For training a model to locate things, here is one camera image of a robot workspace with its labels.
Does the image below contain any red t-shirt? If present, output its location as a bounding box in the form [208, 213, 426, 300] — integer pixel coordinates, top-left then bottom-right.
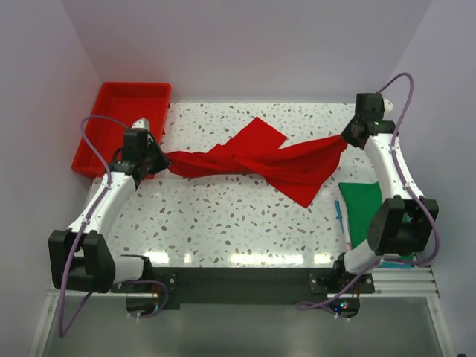
[167, 118, 347, 208]

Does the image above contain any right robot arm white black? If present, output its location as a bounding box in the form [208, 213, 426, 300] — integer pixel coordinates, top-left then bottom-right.
[317, 93, 439, 292]

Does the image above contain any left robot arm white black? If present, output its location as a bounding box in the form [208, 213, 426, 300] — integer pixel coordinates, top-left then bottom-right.
[48, 118, 170, 293]

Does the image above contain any red plastic bin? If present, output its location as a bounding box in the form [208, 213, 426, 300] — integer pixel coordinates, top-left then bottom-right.
[85, 82, 172, 161]

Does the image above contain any folded green t-shirt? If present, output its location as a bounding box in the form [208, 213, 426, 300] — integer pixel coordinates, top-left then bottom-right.
[337, 182, 382, 272]

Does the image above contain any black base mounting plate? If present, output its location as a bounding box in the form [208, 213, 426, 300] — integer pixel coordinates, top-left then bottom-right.
[110, 266, 376, 312]

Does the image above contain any folded teal t-shirt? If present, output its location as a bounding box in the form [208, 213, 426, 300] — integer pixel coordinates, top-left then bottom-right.
[334, 199, 412, 269]

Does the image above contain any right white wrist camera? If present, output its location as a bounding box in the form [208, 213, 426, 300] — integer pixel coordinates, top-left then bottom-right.
[382, 97, 393, 116]

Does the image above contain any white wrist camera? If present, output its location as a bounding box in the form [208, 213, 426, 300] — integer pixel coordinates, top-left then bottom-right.
[131, 118, 150, 131]
[382, 97, 393, 116]

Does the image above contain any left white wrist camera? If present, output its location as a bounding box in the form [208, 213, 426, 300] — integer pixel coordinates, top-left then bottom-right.
[131, 118, 150, 131]

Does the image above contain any aluminium frame rail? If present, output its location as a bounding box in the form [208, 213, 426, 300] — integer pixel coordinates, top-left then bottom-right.
[28, 241, 454, 357]

